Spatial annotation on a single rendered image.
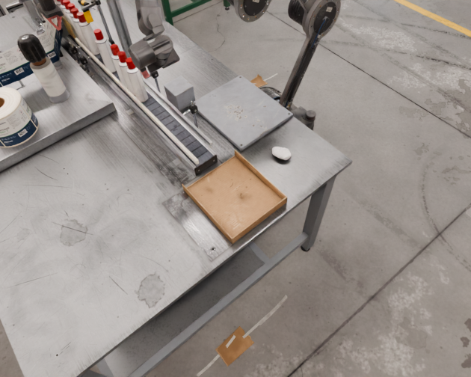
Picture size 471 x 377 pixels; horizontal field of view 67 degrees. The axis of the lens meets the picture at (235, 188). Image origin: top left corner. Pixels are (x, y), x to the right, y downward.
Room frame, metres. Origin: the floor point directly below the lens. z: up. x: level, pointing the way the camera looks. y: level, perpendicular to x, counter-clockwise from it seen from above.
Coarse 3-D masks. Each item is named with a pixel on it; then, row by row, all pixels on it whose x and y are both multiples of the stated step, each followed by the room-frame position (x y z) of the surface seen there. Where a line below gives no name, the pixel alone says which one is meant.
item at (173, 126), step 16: (96, 64) 1.53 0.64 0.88; (112, 80) 1.40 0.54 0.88; (128, 96) 1.28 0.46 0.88; (144, 112) 1.16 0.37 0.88; (160, 112) 1.15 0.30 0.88; (160, 128) 1.06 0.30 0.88; (176, 128) 1.05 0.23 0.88; (176, 144) 0.96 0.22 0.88; (192, 144) 0.96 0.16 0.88; (208, 160) 0.87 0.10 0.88
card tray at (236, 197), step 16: (240, 160) 0.89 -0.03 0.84; (208, 176) 0.83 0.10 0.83; (224, 176) 0.82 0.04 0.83; (240, 176) 0.82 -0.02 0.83; (256, 176) 0.81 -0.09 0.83; (192, 192) 0.75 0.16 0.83; (208, 192) 0.75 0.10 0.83; (224, 192) 0.74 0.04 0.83; (240, 192) 0.74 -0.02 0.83; (256, 192) 0.73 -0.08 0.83; (272, 192) 0.73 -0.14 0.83; (208, 208) 0.68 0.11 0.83; (224, 208) 0.67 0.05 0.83; (240, 208) 0.67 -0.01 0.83; (256, 208) 0.66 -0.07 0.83; (272, 208) 0.64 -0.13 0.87; (224, 224) 0.61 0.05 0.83; (240, 224) 0.60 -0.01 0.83; (256, 224) 0.60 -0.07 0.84
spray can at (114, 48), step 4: (112, 44) 1.36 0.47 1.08; (116, 44) 1.36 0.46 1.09; (112, 48) 1.34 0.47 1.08; (116, 48) 1.34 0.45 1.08; (112, 52) 1.34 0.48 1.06; (116, 52) 1.34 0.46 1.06; (112, 56) 1.34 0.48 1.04; (116, 56) 1.33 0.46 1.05; (116, 60) 1.33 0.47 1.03; (116, 64) 1.33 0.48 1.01; (116, 68) 1.33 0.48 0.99; (120, 72) 1.33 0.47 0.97; (120, 76) 1.33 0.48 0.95; (120, 80) 1.34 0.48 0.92; (124, 80) 1.33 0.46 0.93; (124, 84) 1.33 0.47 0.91
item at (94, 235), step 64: (128, 0) 2.22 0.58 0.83; (192, 64) 1.54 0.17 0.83; (128, 128) 1.12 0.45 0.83; (0, 192) 0.82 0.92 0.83; (64, 192) 0.80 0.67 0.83; (128, 192) 0.78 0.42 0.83; (0, 256) 0.55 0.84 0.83; (64, 256) 0.53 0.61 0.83; (128, 256) 0.51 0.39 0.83; (192, 256) 0.50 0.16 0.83; (64, 320) 0.31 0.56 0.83; (128, 320) 0.30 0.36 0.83
